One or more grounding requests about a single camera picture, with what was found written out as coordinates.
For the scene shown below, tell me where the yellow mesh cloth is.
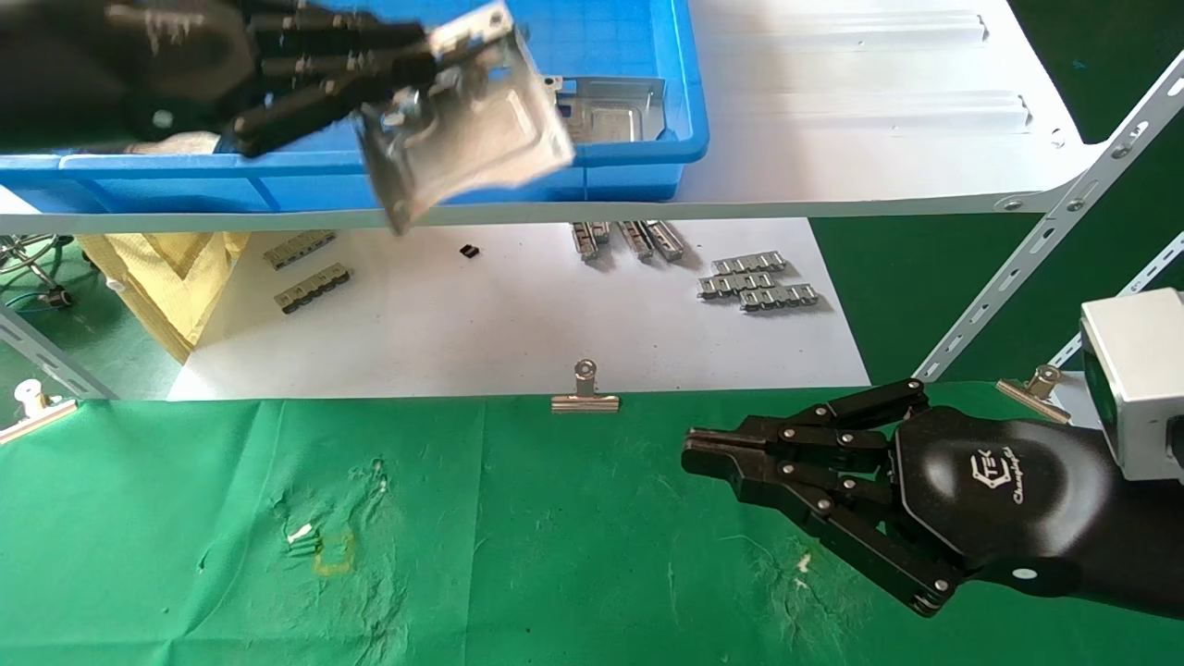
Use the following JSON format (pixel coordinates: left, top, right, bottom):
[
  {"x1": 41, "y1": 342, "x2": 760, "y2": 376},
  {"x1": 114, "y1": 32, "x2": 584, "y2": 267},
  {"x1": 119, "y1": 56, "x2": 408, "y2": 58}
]
[{"x1": 74, "y1": 231, "x2": 251, "y2": 364}]

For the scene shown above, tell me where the blue plastic bin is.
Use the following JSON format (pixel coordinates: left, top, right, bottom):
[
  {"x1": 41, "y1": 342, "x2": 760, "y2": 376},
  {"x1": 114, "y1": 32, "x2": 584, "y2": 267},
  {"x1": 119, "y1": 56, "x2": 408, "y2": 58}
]
[{"x1": 0, "y1": 0, "x2": 711, "y2": 216}]

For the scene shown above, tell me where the chrome caster frame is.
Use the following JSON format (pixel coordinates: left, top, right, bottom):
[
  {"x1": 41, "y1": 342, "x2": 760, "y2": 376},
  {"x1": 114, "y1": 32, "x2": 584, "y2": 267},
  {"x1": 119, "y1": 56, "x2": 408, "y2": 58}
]
[{"x1": 0, "y1": 233, "x2": 77, "y2": 311}]

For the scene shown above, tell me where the green table cloth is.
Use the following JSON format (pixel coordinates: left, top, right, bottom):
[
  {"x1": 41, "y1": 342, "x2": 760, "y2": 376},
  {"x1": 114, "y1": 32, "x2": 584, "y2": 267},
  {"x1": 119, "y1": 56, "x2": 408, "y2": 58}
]
[{"x1": 0, "y1": 381, "x2": 1184, "y2": 666}]

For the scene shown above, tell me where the plain white shelf board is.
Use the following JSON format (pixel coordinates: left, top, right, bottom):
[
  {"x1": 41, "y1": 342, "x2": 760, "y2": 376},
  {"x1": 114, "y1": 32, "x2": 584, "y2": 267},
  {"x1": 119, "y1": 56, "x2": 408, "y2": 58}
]
[{"x1": 169, "y1": 217, "x2": 870, "y2": 401}]

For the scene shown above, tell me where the silver binder clip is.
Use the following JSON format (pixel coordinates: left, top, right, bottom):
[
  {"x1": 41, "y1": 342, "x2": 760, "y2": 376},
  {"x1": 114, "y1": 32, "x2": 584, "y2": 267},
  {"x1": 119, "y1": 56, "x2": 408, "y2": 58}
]
[
  {"x1": 996, "y1": 364, "x2": 1074, "y2": 425},
  {"x1": 0, "y1": 379, "x2": 80, "y2": 446},
  {"x1": 551, "y1": 359, "x2": 621, "y2": 414}
]

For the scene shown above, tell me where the ribbed white shelf board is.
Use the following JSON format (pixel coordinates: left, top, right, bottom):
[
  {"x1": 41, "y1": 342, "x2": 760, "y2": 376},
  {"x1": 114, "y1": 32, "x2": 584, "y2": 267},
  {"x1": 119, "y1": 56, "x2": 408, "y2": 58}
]
[{"x1": 0, "y1": 0, "x2": 1106, "y2": 234}]

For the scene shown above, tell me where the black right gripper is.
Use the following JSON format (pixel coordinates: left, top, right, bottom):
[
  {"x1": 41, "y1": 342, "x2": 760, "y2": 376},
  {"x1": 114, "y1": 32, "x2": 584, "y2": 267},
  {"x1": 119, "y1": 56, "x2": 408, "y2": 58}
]
[{"x1": 683, "y1": 377, "x2": 1120, "y2": 618}]

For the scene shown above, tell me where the grey metal link strip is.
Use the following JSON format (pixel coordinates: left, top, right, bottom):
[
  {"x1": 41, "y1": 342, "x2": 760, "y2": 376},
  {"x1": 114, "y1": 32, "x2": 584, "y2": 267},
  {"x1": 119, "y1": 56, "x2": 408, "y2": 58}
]
[
  {"x1": 263, "y1": 230, "x2": 338, "y2": 271},
  {"x1": 275, "y1": 264, "x2": 353, "y2": 315}
]

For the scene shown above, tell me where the small silver metal link strip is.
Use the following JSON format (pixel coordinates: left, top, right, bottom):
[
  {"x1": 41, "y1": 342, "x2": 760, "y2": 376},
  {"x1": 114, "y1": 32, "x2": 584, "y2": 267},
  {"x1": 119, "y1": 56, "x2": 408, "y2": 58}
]
[
  {"x1": 737, "y1": 284, "x2": 821, "y2": 313},
  {"x1": 710, "y1": 253, "x2": 788, "y2": 277},
  {"x1": 697, "y1": 272, "x2": 776, "y2": 301}
]

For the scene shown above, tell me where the perforated white shelf post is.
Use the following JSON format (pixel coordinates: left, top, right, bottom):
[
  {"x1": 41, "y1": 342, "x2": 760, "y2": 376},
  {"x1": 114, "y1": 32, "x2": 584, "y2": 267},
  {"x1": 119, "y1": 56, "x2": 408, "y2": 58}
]
[
  {"x1": 914, "y1": 51, "x2": 1184, "y2": 382},
  {"x1": 1050, "y1": 231, "x2": 1184, "y2": 371},
  {"x1": 0, "y1": 303, "x2": 118, "y2": 401}
]

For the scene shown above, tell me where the sheet metal part with tab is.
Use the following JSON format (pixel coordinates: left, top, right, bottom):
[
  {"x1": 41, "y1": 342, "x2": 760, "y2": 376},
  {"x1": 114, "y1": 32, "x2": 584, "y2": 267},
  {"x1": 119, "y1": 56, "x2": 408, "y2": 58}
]
[{"x1": 546, "y1": 76, "x2": 669, "y2": 145}]

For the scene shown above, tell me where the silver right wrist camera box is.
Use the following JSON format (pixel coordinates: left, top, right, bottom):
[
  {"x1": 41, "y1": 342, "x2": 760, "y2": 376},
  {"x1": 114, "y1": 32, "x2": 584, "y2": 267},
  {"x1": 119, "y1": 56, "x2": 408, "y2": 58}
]
[{"x1": 1079, "y1": 287, "x2": 1184, "y2": 482}]

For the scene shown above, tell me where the stamped sheet metal part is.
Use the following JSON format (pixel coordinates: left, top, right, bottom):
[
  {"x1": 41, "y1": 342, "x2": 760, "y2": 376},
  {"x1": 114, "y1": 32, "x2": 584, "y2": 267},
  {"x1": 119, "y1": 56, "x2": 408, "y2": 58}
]
[{"x1": 356, "y1": 0, "x2": 576, "y2": 237}]

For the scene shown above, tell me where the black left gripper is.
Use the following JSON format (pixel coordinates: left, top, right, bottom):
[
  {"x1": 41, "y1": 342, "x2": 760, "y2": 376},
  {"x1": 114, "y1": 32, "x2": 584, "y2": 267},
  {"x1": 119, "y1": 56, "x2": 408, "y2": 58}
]
[{"x1": 37, "y1": 0, "x2": 440, "y2": 154}]

